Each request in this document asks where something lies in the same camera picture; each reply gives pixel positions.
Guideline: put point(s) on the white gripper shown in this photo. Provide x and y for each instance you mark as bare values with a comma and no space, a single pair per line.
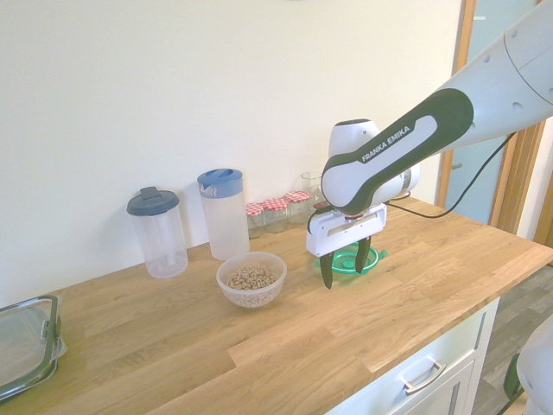
345,233

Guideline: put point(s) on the green round container lid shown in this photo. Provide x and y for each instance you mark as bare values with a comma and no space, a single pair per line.
343,262

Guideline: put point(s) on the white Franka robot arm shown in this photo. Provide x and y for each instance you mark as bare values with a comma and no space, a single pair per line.
389,151

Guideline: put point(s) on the glass jar red checkered lid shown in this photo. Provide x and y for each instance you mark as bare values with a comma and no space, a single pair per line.
275,214
255,218
297,207

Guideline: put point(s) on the clear pitcher blue lid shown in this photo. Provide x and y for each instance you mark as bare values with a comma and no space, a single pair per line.
224,225

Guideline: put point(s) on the clear jug dark grey lid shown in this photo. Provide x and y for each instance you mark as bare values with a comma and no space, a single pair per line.
157,242

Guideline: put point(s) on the rectangular glass container green lid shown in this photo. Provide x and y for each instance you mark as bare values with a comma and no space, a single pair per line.
26,346

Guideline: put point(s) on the tall plain drinking glass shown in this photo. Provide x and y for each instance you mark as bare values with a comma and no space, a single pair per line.
309,179

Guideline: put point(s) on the cereal rings heap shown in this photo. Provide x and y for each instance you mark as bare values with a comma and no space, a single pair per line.
254,276

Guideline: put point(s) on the clear plastic cereal bowl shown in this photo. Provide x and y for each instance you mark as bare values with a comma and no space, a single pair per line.
250,298

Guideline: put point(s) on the white kitchen cabinet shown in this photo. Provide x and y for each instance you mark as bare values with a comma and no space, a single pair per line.
436,350

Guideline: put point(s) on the dark green object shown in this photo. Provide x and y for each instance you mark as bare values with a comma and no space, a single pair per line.
513,376

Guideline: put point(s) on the wood framed glass door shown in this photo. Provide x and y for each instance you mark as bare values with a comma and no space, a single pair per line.
464,26

